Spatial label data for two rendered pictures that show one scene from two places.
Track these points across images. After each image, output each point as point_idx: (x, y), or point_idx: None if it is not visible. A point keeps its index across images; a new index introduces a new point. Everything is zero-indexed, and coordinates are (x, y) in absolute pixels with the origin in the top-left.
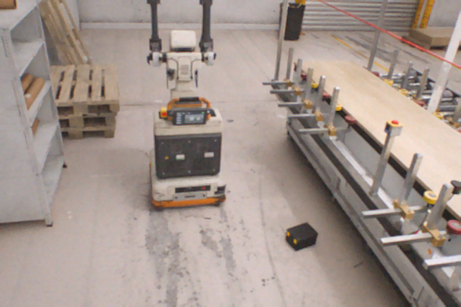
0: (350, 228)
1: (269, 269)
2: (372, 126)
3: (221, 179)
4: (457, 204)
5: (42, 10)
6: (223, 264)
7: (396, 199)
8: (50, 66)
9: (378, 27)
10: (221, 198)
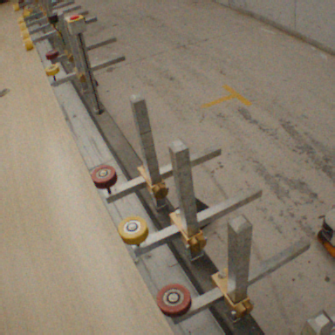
0: None
1: (219, 179)
2: (63, 161)
3: (332, 211)
4: (33, 70)
5: None
6: (267, 168)
7: (83, 73)
8: None
9: None
10: (321, 229)
